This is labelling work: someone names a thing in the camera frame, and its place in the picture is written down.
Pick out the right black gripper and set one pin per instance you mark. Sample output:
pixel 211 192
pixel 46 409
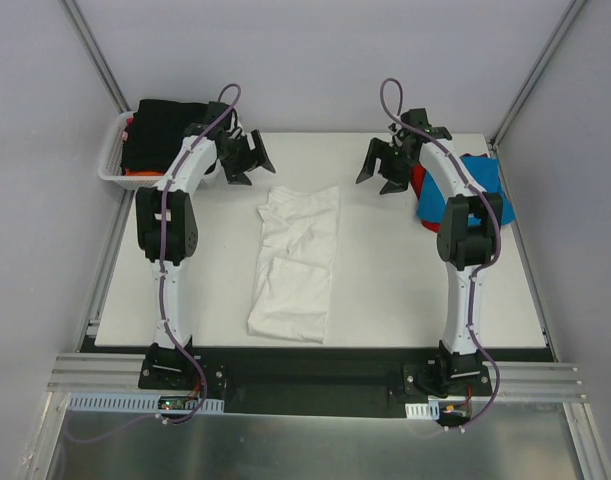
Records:
pixel 390 163

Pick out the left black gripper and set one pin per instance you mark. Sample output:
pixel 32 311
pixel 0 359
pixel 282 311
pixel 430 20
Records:
pixel 242 156

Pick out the red t shirt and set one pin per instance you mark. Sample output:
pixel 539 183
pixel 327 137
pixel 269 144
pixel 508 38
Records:
pixel 417 182

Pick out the blue t shirt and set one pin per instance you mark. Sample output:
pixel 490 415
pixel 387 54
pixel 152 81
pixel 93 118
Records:
pixel 485 175

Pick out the white plastic basket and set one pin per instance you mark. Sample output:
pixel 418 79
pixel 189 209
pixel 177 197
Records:
pixel 109 168

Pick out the white t shirt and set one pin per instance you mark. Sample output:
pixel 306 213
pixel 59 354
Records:
pixel 295 263

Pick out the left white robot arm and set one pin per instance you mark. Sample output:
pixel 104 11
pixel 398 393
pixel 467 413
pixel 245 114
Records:
pixel 167 230

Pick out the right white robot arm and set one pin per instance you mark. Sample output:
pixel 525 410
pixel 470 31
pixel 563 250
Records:
pixel 468 239

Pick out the black t shirt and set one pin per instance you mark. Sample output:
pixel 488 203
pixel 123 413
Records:
pixel 156 135

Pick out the pink t shirt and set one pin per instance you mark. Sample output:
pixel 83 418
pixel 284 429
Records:
pixel 125 131

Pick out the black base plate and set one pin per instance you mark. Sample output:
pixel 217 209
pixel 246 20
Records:
pixel 337 382

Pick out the right white cable duct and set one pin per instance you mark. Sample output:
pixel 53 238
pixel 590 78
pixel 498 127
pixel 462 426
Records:
pixel 422 411

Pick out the white cable duct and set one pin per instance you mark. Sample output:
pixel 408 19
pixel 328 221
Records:
pixel 422 411
pixel 130 403

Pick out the aluminium rail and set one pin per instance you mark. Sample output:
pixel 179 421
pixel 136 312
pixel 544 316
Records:
pixel 520 381

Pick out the left white cable duct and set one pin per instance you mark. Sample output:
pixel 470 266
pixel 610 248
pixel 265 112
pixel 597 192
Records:
pixel 130 403

